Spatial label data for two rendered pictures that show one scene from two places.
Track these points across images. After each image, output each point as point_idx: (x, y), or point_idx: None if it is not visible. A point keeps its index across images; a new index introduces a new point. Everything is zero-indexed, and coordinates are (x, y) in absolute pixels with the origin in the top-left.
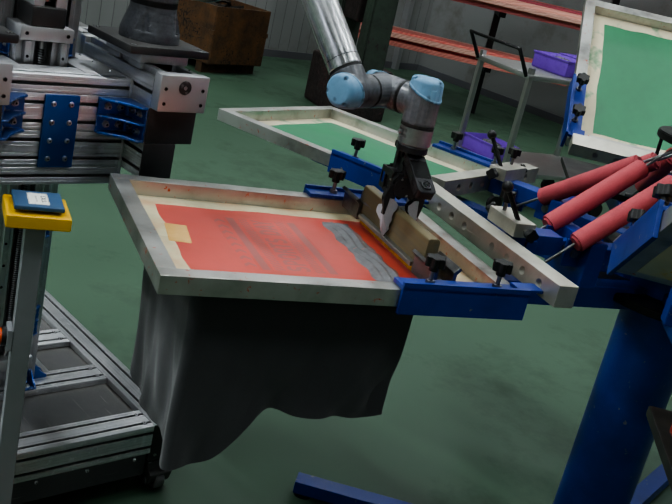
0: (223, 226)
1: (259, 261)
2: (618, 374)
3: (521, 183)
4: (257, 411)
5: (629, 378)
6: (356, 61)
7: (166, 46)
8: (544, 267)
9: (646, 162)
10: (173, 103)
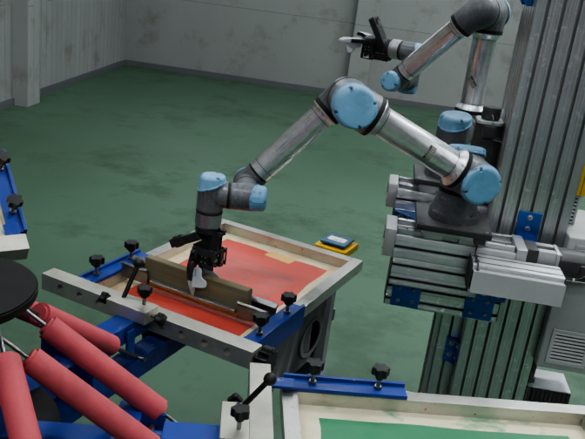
0: (280, 273)
1: (226, 259)
2: None
3: (206, 432)
4: None
5: None
6: (250, 163)
7: (425, 212)
8: (74, 280)
9: (37, 321)
10: (383, 238)
